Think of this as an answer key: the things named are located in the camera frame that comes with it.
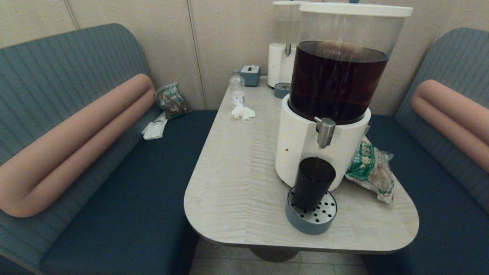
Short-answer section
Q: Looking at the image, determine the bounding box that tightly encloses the black plastic cup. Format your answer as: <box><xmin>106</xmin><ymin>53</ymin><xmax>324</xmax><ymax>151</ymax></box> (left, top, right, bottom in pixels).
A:
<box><xmin>293</xmin><ymin>157</ymin><xmax>337</xmax><ymax>212</ymax></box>

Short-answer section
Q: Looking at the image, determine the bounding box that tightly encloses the clear liquid dispenser white base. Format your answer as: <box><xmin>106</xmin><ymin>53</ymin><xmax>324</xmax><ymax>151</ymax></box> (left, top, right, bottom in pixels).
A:
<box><xmin>267</xmin><ymin>1</ymin><xmax>302</xmax><ymax>88</ymax></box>

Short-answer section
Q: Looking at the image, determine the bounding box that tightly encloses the round blue perforated drip tray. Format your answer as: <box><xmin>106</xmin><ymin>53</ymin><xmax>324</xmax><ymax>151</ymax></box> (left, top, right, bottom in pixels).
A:
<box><xmin>285</xmin><ymin>186</ymin><xmax>338</xmax><ymax>235</ymax></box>

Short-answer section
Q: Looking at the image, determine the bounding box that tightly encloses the large dark tea dispenser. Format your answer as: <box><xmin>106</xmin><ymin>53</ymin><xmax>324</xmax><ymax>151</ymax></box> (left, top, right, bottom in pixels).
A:
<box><xmin>275</xmin><ymin>3</ymin><xmax>413</xmax><ymax>191</ymax></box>

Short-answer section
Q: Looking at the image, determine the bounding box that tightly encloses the blue upholstered bench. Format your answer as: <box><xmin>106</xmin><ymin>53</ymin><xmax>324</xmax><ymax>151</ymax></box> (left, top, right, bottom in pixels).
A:
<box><xmin>361</xmin><ymin>27</ymin><xmax>489</xmax><ymax>275</ymax></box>
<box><xmin>0</xmin><ymin>24</ymin><xmax>218</xmax><ymax>275</ymax></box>

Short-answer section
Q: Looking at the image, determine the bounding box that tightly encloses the small blue drip tray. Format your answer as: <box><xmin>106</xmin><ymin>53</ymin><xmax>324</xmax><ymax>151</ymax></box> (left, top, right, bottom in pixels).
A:
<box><xmin>274</xmin><ymin>82</ymin><xmax>291</xmax><ymax>99</ymax></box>

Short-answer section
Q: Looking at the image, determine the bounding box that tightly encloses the table pedestal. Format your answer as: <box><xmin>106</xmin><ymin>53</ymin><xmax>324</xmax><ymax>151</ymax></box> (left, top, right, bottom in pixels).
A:
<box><xmin>249</xmin><ymin>246</ymin><xmax>301</xmax><ymax>262</ymax></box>

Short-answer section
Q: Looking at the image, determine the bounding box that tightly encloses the clear plastic bottle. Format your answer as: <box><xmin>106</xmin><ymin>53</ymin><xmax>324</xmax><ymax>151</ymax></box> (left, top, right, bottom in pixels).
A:
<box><xmin>230</xmin><ymin>70</ymin><xmax>246</xmax><ymax>106</ymax></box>

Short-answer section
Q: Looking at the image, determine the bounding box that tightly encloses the dark printed snack bag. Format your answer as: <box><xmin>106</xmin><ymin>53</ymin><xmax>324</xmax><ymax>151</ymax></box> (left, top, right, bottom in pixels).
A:
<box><xmin>154</xmin><ymin>83</ymin><xmax>190</xmax><ymax>120</ymax></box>

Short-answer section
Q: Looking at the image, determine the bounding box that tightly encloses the blue tissue box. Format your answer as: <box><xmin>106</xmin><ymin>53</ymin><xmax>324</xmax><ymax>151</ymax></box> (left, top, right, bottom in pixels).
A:
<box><xmin>240</xmin><ymin>65</ymin><xmax>261</xmax><ymax>87</ymax></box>

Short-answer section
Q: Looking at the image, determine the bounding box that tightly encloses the metal dispenser tap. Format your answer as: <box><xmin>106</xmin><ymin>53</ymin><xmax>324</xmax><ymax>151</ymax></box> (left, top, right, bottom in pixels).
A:
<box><xmin>314</xmin><ymin>117</ymin><xmax>337</xmax><ymax>149</ymax></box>

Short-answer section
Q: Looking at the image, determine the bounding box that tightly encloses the white napkin packet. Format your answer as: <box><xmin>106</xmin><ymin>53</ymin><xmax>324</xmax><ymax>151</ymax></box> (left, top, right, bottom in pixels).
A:
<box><xmin>142</xmin><ymin>112</ymin><xmax>168</xmax><ymax>141</ymax></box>

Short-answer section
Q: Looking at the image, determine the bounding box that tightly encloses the green white snack bag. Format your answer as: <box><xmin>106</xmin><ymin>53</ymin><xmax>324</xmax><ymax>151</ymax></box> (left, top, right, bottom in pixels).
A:
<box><xmin>345</xmin><ymin>141</ymin><xmax>395</xmax><ymax>204</ymax></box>

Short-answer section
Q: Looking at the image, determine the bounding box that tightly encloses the crumpled white tissue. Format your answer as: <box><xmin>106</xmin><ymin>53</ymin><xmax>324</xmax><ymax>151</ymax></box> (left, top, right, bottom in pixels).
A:
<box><xmin>232</xmin><ymin>104</ymin><xmax>256</xmax><ymax>120</ymax></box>

